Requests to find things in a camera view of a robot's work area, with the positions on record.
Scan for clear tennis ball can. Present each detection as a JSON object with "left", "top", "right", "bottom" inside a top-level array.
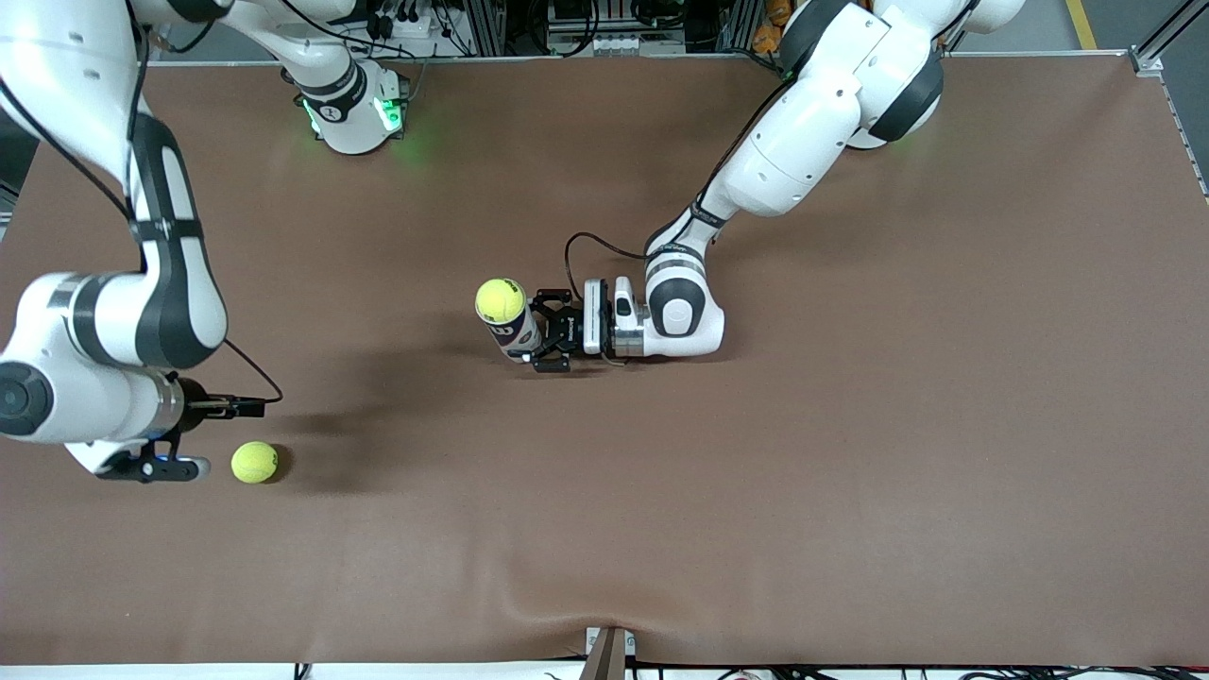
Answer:
[{"left": 484, "top": 316, "right": 545, "bottom": 364}]

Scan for yellow Wilson tennis ball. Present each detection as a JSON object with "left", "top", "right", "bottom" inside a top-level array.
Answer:
[
  {"left": 474, "top": 277, "right": 527, "bottom": 326},
  {"left": 230, "top": 441, "right": 281, "bottom": 485}
]

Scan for brown table mat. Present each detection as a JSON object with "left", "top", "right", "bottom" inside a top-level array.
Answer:
[{"left": 0, "top": 52, "right": 1209, "bottom": 667}]

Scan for white power strip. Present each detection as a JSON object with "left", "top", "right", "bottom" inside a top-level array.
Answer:
[{"left": 364, "top": 0, "right": 454, "bottom": 41}]

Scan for orange snack packets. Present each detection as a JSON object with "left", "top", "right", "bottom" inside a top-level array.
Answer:
[{"left": 753, "top": 0, "right": 792, "bottom": 53}]

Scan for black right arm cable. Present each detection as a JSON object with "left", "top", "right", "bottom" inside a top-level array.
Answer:
[{"left": 0, "top": 19, "right": 284, "bottom": 405}]

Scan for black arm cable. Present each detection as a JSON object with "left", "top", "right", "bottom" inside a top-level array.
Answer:
[
  {"left": 565, "top": 80, "right": 790, "bottom": 303},
  {"left": 0, "top": 19, "right": 284, "bottom": 405}
]

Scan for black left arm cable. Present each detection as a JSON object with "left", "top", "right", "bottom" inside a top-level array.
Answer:
[{"left": 565, "top": 80, "right": 790, "bottom": 303}]

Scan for aluminium frame post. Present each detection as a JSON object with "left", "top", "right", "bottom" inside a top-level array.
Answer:
[
  {"left": 718, "top": 0, "right": 755, "bottom": 53},
  {"left": 468, "top": 0, "right": 506, "bottom": 56}
]

